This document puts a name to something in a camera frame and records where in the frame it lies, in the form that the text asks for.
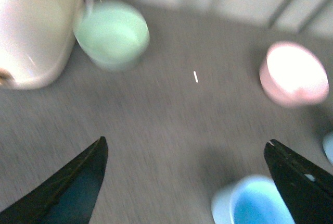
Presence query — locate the green bowl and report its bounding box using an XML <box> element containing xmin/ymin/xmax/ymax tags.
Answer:
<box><xmin>73</xmin><ymin>1</ymin><xmax>150</xmax><ymax>71</ymax></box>

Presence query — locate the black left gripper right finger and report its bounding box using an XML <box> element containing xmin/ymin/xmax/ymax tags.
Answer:
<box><xmin>264</xmin><ymin>139</ymin><xmax>332</xmax><ymax>223</ymax></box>

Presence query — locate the blue cup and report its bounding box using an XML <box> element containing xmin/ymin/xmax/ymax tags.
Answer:
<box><xmin>323</xmin><ymin>132</ymin><xmax>333</xmax><ymax>164</ymax></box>
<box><xmin>211</xmin><ymin>175</ymin><xmax>295</xmax><ymax>224</ymax></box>

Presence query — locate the pink bowl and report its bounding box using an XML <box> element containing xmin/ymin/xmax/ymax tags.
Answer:
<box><xmin>259</xmin><ymin>41</ymin><xmax>329</xmax><ymax>108</ymax></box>

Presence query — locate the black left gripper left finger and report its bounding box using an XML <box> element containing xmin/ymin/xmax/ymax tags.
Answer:
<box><xmin>1</xmin><ymin>136</ymin><xmax>108</xmax><ymax>223</ymax></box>

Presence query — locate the cream white toaster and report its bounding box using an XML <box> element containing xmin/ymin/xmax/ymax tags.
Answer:
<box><xmin>1</xmin><ymin>0</ymin><xmax>83</xmax><ymax>90</ymax></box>

